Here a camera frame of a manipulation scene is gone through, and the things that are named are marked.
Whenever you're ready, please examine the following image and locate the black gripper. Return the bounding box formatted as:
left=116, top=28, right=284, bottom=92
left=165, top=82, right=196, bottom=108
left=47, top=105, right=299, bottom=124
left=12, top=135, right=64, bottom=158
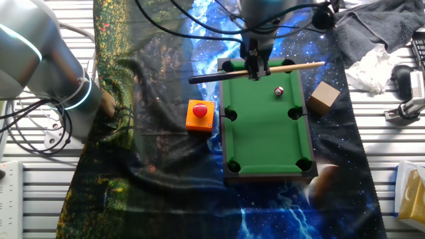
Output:
left=239, top=36, right=272, bottom=82

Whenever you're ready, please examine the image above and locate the wooden pool cue black handle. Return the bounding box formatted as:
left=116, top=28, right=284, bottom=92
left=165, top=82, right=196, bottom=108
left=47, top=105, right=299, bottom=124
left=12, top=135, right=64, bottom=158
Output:
left=188, top=61, right=326, bottom=85

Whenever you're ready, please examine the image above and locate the mini green pool table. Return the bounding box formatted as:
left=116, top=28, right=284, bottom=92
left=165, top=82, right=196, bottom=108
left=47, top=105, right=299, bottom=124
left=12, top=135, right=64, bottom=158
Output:
left=217, top=58, right=319, bottom=184

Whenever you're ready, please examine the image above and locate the wooden cube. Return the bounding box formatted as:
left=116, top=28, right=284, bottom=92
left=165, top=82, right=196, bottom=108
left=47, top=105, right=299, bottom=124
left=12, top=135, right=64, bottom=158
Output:
left=305, top=80, right=341, bottom=116

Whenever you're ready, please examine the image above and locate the orange box red button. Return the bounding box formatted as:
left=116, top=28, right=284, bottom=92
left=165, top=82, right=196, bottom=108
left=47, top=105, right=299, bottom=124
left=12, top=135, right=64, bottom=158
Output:
left=185, top=98, right=216, bottom=133

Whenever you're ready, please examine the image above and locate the crumpled white tissue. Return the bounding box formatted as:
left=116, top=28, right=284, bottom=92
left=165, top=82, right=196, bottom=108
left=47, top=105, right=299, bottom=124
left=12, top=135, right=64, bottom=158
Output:
left=345, top=44, right=402, bottom=97

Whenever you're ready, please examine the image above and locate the grey towel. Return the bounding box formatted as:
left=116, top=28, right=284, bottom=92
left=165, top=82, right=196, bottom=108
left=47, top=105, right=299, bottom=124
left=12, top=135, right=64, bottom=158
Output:
left=333, top=0, right=425, bottom=69

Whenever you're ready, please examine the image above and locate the black computer mouse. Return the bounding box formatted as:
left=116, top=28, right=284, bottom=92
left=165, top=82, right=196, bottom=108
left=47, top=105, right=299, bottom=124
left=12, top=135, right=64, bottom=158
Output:
left=390, top=64, right=414, bottom=100

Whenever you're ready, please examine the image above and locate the black white device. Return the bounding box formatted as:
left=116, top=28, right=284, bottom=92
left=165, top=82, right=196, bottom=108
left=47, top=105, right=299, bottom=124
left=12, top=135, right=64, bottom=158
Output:
left=384, top=70, right=425, bottom=126

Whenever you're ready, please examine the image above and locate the galaxy and forest printed cloth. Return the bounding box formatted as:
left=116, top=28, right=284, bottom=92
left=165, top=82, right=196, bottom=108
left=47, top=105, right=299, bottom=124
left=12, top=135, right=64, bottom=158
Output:
left=56, top=0, right=388, bottom=239

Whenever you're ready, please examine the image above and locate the black keyboard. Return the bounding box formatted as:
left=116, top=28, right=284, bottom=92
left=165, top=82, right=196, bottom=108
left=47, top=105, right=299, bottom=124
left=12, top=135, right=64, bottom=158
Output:
left=410, top=38, right=425, bottom=70

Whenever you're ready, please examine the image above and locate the yellow white package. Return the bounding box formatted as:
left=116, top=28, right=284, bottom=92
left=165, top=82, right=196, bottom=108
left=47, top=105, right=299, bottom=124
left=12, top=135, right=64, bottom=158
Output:
left=394, top=159, right=425, bottom=232

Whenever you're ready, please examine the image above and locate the white power strip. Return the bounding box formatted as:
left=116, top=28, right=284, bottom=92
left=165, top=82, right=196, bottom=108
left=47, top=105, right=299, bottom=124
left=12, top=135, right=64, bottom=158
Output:
left=0, top=161, right=24, bottom=239

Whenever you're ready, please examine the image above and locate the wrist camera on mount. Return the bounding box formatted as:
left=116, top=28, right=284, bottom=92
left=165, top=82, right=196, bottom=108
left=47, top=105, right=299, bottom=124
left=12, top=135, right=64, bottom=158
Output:
left=311, top=5, right=336, bottom=31

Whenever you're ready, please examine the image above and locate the thick black gripper cable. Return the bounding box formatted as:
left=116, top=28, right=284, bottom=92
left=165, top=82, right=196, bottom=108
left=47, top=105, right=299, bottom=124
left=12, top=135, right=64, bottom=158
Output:
left=134, top=0, right=249, bottom=46

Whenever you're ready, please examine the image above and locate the grey cable hose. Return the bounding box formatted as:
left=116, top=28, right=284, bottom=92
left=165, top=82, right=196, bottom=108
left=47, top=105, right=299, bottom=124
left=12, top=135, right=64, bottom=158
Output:
left=54, top=19, right=98, bottom=79

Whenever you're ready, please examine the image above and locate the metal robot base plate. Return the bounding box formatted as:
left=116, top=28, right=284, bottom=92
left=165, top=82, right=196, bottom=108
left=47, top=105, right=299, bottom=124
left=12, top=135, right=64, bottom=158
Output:
left=44, top=125, right=87, bottom=150

